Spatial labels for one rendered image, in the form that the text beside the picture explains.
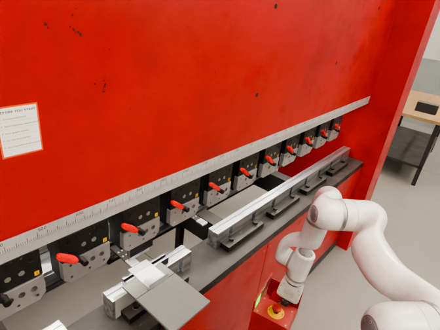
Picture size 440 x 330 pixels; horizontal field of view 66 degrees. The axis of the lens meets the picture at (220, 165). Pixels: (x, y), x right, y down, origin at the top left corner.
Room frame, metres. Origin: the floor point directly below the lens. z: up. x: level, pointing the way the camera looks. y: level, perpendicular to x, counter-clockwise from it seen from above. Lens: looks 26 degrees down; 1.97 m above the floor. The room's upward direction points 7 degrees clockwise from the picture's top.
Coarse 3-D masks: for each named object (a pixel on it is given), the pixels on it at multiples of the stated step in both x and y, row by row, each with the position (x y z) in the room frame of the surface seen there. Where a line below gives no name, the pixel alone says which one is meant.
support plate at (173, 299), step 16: (128, 288) 0.87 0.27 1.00; (144, 288) 0.88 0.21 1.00; (160, 288) 0.89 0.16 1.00; (176, 288) 0.90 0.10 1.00; (192, 288) 0.91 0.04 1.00; (144, 304) 0.81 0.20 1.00; (160, 304) 0.82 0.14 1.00; (176, 304) 0.83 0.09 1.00; (192, 304) 0.84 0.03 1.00; (160, 320) 0.76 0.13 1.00; (176, 320) 0.77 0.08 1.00
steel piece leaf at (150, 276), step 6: (144, 270) 0.96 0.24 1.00; (150, 270) 0.97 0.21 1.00; (156, 270) 0.97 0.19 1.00; (138, 276) 0.93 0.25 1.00; (144, 276) 0.94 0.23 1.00; (150, 276) 0.94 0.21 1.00; (156, 276) 0.94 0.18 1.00; (162, 276) 0.93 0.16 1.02; (144, 282) 0.91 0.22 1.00; (150, 282) 0.91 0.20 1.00; (156, 282) 0.90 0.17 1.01; (150, 288) 0.88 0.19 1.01
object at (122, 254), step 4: (112, 244) 1.08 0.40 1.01; (112, 248) 1.06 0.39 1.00; (116, 248) 1.06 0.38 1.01; (116, 252) 1.04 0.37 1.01; (120, 252) 1.04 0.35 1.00; (124, 252) 1.05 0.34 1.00; (120, 256) 1.02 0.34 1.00; (124, 256) 1.02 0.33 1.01; (124, 260) 1.00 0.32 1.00; (132, 260) 1.01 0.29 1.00; (136, 260) 1.01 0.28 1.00; (128, 264) 0.99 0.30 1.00; (132, 264) 0.99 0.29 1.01; (136, 264) 0.99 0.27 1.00
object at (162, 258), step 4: (160, 256) 1.05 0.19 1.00; (164, 256) 1.07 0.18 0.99; (156, 260) 1.03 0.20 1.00; (160, 260) 1.03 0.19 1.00; (164, 260) 1.04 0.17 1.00; (152, 264) 1.02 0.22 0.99; (164, 264) 1.04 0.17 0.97; (128, 276) 0.93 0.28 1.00; (132, 276) 0.94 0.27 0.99; (124, 280) 0.91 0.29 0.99; (124, 284) 0.91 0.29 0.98
